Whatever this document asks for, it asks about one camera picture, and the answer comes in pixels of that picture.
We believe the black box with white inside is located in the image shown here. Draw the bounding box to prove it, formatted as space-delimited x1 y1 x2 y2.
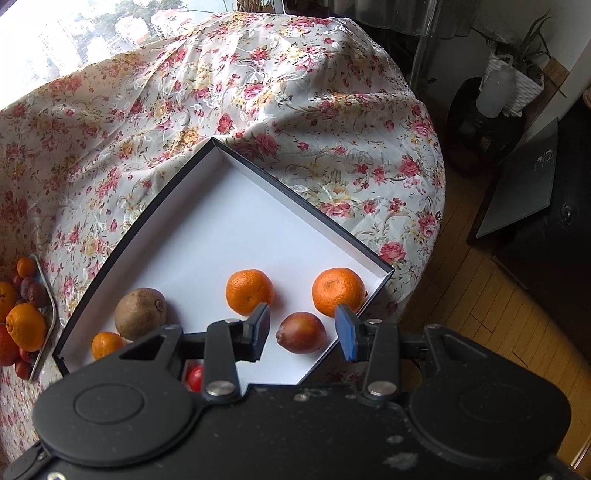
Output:
52 136 394 386

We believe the floral tablecloth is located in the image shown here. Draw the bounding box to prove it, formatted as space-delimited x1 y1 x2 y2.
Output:
0 11 446 462

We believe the dark round stool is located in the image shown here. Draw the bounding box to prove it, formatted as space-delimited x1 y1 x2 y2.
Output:
445 78 527 178

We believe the medium orange with stem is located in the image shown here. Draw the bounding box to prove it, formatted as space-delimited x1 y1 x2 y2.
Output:
0 281 19 319

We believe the green potted plant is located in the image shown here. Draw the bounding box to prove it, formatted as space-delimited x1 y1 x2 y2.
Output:
475 9 561 77

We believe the red apple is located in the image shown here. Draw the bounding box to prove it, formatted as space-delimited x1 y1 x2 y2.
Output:
0 325 21 366

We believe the pale green plate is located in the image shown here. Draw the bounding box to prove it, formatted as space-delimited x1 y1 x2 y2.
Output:
28 253 57 383

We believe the white woven planter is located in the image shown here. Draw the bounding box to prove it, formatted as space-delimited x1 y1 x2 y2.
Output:
485 55 546 116

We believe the brown kiwi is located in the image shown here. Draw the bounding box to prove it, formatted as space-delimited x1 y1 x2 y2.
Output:
114 287 168 341

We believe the white plastic bottle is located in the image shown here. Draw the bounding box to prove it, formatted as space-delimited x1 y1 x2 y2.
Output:
476 55 514 117

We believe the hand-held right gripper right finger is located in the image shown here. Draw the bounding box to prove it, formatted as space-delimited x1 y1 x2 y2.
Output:
335 303 497 401

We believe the dark low table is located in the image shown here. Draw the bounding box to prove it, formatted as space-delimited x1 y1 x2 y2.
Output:
466 171 591 303

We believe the large orange with stem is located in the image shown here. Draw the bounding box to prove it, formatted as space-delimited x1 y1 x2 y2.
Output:
6 303 48 352

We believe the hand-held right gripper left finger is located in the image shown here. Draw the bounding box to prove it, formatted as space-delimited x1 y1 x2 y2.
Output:
117 302 271 400

